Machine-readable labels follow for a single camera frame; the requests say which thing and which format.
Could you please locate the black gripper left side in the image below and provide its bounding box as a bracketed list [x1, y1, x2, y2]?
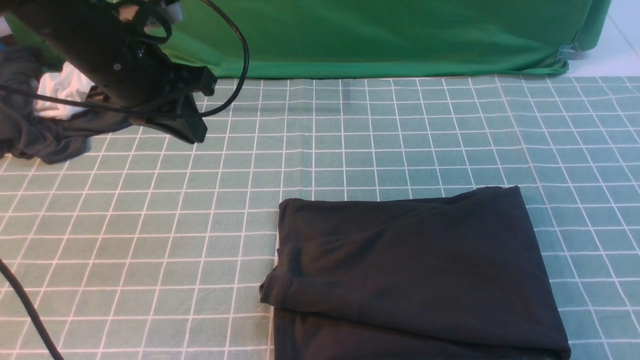
[10, 0, 218, 145]

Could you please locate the dark gray long-sleeve shirt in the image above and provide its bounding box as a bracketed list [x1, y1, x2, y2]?
[259, 186, 572, 360]

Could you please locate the green backdrop cloth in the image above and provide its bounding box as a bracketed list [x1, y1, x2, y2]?
[0, 0, 613, 81]

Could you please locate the crumpled white cloth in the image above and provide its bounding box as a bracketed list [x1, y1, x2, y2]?
[33, 62, 95, 120]

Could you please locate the teal checkered tablecloth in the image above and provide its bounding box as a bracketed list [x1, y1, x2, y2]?
[0, 76, 640, 360]

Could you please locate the crumpled dark gray garment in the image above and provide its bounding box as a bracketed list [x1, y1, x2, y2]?
[0, 46, 132, 165]

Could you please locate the metal binder clip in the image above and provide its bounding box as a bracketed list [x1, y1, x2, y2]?
[555, 43, 582, 62]

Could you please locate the black wrist camera left side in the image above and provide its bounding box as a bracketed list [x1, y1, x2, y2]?
[114, 0, 185, 25]

